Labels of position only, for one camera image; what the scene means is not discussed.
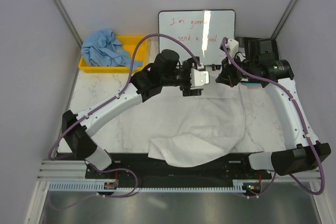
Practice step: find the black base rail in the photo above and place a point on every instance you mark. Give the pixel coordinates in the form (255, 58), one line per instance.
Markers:
(230, 166)

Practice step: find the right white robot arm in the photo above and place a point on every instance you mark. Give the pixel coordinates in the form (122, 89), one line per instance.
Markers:
(303, 149)

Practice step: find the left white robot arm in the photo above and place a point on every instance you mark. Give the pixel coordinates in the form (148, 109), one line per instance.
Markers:
(166, 71)

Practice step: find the white slotted cable duct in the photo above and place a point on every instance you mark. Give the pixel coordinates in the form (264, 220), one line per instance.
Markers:
(105, 187)

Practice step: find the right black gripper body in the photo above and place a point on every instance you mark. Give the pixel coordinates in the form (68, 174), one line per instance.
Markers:
(234, 75)

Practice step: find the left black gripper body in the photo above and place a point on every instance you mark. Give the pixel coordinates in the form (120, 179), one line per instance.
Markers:
(185, 85)

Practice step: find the blue long sleeve shirt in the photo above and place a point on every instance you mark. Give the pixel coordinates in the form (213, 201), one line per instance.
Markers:
(103, 49)

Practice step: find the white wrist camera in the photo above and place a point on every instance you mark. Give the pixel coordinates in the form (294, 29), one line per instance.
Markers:
(230, 46)
(199, 76)

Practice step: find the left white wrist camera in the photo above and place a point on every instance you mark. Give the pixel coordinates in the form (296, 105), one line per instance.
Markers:
(199, 76)

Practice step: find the whiteboard with red writing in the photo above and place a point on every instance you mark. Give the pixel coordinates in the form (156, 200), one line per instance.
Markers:
(201, 31)

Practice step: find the white long sleeve shirt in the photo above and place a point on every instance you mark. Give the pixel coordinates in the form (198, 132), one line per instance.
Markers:
(188, 131)

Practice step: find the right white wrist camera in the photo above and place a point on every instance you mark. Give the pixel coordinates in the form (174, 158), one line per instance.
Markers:
(230, 46)

